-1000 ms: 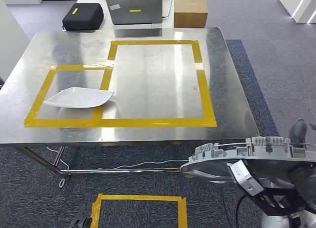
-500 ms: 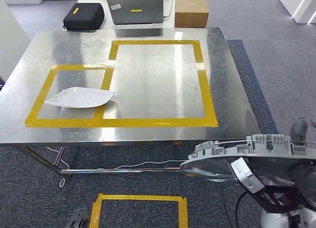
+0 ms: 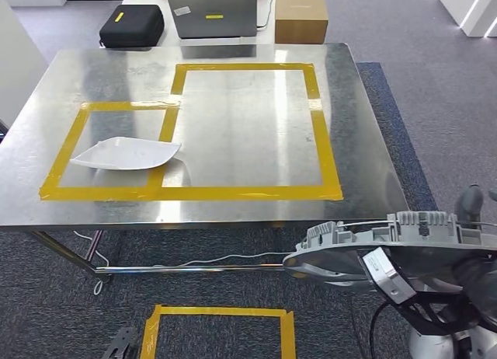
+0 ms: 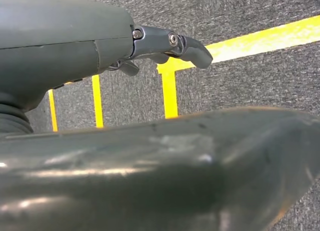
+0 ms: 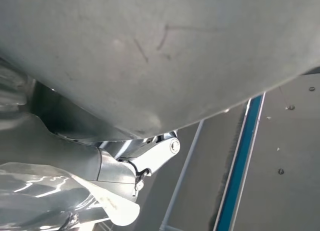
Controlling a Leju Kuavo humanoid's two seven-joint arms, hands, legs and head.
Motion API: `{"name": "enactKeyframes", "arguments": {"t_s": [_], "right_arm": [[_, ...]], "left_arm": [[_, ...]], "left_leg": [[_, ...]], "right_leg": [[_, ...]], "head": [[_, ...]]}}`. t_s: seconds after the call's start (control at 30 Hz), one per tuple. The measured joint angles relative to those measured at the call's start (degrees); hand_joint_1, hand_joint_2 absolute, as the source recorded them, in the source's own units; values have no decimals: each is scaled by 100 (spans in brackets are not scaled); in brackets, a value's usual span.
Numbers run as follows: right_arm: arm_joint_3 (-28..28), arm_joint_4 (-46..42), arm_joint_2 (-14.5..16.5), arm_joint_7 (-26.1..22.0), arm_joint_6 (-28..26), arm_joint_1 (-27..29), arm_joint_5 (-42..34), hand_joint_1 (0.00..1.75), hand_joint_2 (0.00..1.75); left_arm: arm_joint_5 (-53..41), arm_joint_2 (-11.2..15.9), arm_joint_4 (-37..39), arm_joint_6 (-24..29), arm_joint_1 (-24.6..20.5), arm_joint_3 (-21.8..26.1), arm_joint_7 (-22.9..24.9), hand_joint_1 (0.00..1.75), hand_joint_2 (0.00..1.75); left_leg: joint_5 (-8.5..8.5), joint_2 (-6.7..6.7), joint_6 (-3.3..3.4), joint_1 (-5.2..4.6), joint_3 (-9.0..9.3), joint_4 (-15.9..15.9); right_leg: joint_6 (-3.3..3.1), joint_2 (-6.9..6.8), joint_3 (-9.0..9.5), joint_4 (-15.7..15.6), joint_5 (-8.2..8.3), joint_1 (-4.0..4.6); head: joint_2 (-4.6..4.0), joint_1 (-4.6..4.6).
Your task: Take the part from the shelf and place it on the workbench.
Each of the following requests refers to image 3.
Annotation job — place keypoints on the white cabinet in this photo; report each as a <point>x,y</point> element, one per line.
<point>19,63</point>

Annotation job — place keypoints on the grey plastic wheel hubcap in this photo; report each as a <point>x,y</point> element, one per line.
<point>349,243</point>

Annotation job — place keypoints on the black zip case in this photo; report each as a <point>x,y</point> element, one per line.
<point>132,27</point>

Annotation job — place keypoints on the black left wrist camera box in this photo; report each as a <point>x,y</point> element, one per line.
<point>122,344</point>

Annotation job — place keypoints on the grey laptop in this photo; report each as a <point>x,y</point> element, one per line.
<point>211,12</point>

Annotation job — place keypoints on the large yellow tape square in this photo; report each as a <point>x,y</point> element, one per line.
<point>326,156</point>

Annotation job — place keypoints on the white plastic shell part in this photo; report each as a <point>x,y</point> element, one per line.
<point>124,153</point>

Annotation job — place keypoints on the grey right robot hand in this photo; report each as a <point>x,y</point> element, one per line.
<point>480,295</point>

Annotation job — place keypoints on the white stepped platform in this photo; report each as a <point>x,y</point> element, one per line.
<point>477,12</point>

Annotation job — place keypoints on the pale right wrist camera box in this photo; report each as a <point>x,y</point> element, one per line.
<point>388,277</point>

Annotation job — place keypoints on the brown cardboard box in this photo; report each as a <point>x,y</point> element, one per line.
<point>301,19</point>

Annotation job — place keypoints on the dark blue floor mat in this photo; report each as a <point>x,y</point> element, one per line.
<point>388,115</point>

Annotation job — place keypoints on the stainless steel workbench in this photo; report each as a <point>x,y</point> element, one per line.
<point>252,130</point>

